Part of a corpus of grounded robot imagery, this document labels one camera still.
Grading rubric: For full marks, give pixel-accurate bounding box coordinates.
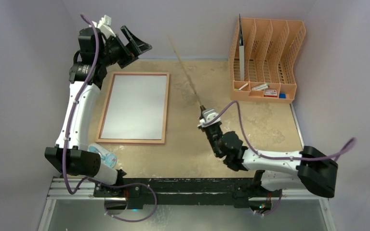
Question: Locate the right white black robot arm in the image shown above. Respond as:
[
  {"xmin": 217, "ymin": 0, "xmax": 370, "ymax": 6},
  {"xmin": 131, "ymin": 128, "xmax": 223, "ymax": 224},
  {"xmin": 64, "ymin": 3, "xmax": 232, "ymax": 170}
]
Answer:
[{"xmin": 198, "ymin": 123, "xmax": 338, "ymax": 198}]

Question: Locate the white folder in organizer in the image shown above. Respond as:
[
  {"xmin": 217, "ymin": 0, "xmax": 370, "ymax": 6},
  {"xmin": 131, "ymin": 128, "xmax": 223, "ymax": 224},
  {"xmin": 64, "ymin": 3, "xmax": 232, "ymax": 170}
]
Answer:
[{"xmin": 238, "ymin": 14, "xmax": 245, "ymax": 81}]

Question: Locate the white red glue stick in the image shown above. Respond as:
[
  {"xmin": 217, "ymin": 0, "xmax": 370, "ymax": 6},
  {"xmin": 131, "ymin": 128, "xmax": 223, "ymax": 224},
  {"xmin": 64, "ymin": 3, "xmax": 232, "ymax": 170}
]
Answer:
[{"xmin": 251, "ymin": 83, "xmax": 269, "ymax": 90}]

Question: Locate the white marker pen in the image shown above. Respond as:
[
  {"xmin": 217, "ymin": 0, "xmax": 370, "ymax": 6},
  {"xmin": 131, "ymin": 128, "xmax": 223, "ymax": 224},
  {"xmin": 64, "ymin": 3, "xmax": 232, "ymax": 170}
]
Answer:
[{"xmin": 238, "ymin": 82, "xmax": 249, "ymax": 91}]

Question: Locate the brown frame backing board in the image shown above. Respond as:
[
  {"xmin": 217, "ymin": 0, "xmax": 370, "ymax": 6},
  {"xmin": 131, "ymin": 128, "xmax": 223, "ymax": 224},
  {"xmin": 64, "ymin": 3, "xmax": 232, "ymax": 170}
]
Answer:
[{"xmin": 167, "ymin": 35, "xmax": 203, "ymax": 107}]

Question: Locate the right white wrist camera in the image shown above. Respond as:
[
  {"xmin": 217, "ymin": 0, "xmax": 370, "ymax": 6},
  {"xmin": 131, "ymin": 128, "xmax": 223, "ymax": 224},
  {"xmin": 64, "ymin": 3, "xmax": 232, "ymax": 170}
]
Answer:
[{"xmin": 198, "ymin": 105, "xmax": 221, "ymax": 129}]

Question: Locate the pink wooden picture frame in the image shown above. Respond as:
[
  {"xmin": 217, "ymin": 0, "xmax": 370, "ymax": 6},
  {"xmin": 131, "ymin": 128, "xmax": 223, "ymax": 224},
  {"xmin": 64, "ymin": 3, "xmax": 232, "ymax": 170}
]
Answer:
[{"xmin": 95, "ymin": 72, "xmax": 170, "ymax": 146}]

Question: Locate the red white small box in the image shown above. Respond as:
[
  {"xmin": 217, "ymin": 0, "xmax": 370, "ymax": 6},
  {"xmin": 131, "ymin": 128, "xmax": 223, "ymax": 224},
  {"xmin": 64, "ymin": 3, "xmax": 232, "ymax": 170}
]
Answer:
[{"xmin": 264, "ymin": 89, "xmax": 278, "ymax": 98}]

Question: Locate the blue landscape photo print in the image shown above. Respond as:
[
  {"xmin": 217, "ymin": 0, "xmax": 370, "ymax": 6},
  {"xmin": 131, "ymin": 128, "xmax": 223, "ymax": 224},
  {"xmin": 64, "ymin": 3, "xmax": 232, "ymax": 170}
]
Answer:
[{"xmin": 100, "ymin": 75, "xmax": 168, "ymax": 140}]

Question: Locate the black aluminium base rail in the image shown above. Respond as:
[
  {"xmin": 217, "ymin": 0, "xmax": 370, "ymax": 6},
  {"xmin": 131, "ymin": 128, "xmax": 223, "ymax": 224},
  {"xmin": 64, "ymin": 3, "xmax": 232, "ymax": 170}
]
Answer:
[{"xmin": 46, "ymin": 177, "xmax": 329, "ymax": 211}]

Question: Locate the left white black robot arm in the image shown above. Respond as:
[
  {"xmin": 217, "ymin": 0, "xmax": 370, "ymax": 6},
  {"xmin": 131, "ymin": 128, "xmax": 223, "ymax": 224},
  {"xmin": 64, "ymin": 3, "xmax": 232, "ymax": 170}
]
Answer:
[{"xmin": 44, "ymin": 26, "xmax": 152, "ymax": 197}]

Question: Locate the orange plastic file organizer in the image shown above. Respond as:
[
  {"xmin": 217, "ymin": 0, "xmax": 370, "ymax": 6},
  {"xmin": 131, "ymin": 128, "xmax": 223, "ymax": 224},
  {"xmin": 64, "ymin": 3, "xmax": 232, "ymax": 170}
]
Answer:
[{"xmin": 228, "ymin": 17, "xmax": 306, "ymax": 104}]

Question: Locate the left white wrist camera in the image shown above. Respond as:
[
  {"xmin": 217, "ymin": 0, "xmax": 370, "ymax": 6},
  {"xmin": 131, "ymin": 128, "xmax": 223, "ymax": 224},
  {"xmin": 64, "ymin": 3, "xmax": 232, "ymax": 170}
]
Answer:
[{"xmin": 95, "ymin": 14, "xmax": 117, "ymax": 38}]

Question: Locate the blue tape dispenser pack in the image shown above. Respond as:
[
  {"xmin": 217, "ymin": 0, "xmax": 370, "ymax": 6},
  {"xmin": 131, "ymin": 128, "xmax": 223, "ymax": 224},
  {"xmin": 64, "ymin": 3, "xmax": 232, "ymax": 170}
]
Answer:
[{"xmin": 88, "ymin": 143, "xmax": 117, "ymax": 168}]

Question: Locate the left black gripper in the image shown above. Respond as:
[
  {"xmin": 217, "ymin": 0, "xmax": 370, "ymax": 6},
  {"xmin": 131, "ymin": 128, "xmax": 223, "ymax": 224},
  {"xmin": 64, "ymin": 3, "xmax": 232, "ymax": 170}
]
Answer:
[{"xmin": 98, "ymin": 26, "xmax": 151, "ymax": 68}]

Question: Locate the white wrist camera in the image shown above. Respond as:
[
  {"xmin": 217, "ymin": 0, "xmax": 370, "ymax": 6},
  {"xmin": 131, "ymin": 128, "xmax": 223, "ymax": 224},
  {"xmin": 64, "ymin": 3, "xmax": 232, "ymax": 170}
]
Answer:
[
  {"xmin": 95, "ymin": 14, "xmax": 117, "ymax": 38},
  {"xmin": 198, "ymin": 105, "xmax": 221, "ymax": 129}
]

